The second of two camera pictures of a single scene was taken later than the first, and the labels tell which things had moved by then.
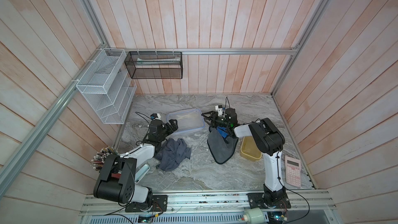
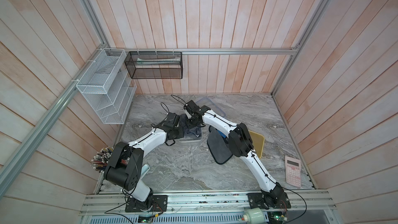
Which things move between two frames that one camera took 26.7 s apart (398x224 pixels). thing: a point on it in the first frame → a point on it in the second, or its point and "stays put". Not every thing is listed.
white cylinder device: (254, 216) stays put
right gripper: (210, 119) → (190, 126)
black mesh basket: (155, 65) stays put
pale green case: (141, 173) stays put
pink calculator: (293, 171) stays put
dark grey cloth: (171, 153) → (196, 131)
